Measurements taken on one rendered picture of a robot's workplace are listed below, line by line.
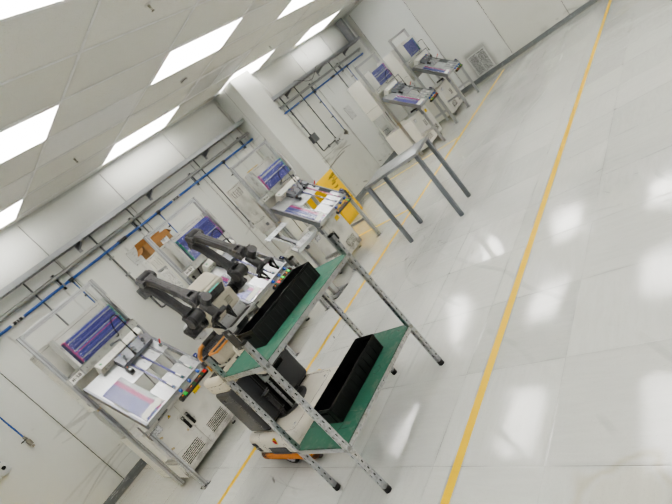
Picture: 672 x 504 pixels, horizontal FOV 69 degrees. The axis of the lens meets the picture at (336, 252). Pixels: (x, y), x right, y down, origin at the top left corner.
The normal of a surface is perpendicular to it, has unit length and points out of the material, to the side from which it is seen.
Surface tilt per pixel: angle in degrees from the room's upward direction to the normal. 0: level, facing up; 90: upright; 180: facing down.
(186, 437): 90
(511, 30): 90
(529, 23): 90
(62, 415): 90
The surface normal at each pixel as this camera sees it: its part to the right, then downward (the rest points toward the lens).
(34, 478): 0.62, -0.33
